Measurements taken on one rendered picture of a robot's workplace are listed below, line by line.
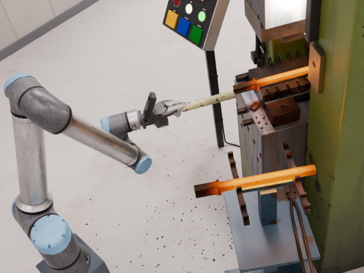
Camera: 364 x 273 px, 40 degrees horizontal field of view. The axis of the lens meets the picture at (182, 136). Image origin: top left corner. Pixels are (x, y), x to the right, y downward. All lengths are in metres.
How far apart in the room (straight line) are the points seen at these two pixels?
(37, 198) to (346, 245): 1.44
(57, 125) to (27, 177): 0.36
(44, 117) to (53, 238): 0.53
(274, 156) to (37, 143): 1.01
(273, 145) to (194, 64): 1.87
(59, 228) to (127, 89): 1.97
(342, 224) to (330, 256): 0.27
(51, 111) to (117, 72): 2.32
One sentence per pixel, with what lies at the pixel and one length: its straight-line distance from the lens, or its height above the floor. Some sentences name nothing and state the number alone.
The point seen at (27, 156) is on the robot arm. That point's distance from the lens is 1.96.
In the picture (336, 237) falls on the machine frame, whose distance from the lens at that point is 2.44.
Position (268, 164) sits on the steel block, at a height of 0.71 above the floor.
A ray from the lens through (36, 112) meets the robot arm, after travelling 1.74.
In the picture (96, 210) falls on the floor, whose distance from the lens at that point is 3.15.
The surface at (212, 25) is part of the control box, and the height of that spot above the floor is 1.07.
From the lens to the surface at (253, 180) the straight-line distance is 1.80.
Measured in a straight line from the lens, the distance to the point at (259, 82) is 2.19.
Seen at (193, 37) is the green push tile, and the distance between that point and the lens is 2.51.
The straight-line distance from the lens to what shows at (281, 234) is 1.99.
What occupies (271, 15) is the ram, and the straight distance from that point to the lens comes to 1.86.
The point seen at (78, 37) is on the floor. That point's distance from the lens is 4.53.
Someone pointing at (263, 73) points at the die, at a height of 0.99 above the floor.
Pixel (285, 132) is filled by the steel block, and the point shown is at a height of 0.89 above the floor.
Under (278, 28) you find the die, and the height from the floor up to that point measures 1.31.
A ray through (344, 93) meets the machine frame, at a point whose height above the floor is 1.31.
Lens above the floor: 2.47
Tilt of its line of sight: 47 degrees down
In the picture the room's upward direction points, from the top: 12 degrees counter-clockwise
